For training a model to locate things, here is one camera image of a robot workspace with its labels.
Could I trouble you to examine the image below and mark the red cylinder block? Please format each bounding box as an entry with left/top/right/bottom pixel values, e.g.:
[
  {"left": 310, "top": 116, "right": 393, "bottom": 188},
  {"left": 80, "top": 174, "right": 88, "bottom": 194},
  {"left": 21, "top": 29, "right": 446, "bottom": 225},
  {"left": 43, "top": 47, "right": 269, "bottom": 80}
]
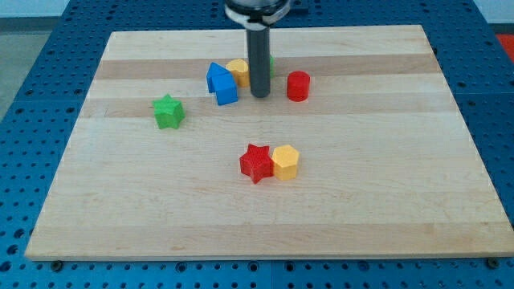
[{"left": 287, "top": 71, "right": 311, "bottom": 102}]

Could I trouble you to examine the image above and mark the blue cube block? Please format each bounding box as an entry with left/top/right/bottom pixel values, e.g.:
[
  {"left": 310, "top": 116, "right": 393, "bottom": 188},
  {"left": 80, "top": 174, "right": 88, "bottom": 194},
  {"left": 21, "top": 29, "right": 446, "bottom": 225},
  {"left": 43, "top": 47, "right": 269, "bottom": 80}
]
[{"left": 212, "top": 73, "right": 239, "bottom": 106}]

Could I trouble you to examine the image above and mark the red star block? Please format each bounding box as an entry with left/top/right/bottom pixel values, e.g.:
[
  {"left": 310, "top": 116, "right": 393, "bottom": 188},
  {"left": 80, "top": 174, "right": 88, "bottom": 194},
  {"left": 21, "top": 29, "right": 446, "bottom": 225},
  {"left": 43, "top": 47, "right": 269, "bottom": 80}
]
[{"left": 239, "top": 144, "right": 274, "bottom": 184}]

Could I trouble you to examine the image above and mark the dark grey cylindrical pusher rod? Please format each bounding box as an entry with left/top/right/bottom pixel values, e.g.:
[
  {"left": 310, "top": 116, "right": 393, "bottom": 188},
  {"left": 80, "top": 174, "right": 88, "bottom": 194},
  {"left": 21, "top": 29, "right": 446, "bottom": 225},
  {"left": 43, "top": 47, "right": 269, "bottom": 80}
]
[{"left": 246, "top": 23, "right": 271, "bottom": 98}]

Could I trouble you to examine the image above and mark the yellow hexagon block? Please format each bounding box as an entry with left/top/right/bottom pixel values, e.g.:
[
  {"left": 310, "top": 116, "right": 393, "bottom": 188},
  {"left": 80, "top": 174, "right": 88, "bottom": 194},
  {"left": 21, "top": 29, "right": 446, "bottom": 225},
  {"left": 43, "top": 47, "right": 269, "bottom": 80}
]
[{"left": 271, "top": 144, "right": 300, "bottom": 181}]

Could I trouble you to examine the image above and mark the green star block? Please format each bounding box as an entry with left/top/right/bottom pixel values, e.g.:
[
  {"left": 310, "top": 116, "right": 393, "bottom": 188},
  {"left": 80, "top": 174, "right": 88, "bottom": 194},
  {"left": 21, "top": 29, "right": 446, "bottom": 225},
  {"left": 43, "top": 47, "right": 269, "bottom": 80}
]
[{"left": 153, "top": 94, "right": 185, "bottom": 129}]

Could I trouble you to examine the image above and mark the yellow heart block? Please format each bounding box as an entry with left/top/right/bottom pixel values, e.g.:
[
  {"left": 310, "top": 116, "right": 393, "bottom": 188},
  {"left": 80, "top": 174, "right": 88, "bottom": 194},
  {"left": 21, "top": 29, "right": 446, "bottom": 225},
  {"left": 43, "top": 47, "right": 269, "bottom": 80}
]
[{"left": 225, "top": 59, "right": 250, "bottom": 88}]

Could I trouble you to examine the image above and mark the blue triangle block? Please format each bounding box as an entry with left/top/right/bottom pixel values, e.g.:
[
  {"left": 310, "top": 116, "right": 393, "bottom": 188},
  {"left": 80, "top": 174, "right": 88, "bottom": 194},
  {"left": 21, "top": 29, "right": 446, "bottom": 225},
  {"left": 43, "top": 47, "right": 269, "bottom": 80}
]
[{"left": 206, "top": 63, "right": 229, "bottom": 93}]

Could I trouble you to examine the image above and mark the light wooden board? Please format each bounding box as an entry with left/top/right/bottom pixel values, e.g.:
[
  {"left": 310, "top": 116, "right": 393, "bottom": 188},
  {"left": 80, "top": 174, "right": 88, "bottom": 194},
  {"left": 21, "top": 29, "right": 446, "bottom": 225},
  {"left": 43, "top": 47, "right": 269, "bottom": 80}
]
[{"left": 25, "top": 25, "right": 513, "bottom": 261}]

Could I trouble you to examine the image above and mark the green block behind rod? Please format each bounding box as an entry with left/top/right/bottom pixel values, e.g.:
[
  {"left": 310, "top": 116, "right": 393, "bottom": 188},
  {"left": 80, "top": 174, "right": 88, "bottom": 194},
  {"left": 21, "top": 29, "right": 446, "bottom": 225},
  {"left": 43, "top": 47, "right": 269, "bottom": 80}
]
[{"left": 269, "top": 55, "right": 275, "bottom": 79}]

